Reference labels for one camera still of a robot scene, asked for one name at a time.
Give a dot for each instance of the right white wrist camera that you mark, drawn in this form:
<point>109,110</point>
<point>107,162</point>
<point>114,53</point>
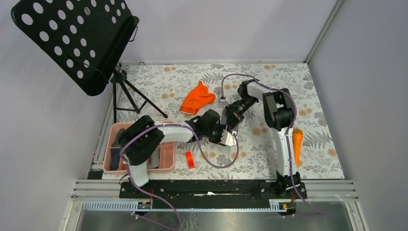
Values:
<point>224,99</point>

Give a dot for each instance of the striped dark rolled cloth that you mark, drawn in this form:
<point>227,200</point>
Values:
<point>118,136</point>

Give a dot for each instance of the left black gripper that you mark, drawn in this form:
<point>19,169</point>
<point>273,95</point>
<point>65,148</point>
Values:
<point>221,127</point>

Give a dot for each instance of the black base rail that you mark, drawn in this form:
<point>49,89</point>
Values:
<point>211,194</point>

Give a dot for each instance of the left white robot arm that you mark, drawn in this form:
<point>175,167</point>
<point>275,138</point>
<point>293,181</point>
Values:
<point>138,142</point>

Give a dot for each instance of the black perforated music stand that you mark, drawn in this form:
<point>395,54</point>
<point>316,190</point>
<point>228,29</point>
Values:
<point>86,38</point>

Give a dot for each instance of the blue rolled cloth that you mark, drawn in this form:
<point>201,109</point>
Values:
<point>115,159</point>

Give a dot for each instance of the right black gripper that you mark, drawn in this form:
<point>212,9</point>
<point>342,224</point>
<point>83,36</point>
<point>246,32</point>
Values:
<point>234,117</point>

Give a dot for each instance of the orange underwear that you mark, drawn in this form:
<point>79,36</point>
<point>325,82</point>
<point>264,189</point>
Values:
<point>199,97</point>

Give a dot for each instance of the grey rolled cloth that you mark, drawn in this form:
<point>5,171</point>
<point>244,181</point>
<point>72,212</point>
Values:
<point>154,161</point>

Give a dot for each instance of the grey striped underwear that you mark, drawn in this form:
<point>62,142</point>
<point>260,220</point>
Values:
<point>230,121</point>

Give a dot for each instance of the floral tablecloth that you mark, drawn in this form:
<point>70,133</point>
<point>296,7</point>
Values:
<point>256,157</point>

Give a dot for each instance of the pink divided storage tray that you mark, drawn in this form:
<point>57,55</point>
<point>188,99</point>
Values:
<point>166,150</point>

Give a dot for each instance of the small red block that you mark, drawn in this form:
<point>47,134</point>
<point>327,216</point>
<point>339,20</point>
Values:
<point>190,160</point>

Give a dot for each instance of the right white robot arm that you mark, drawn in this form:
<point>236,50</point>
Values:
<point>279,114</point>

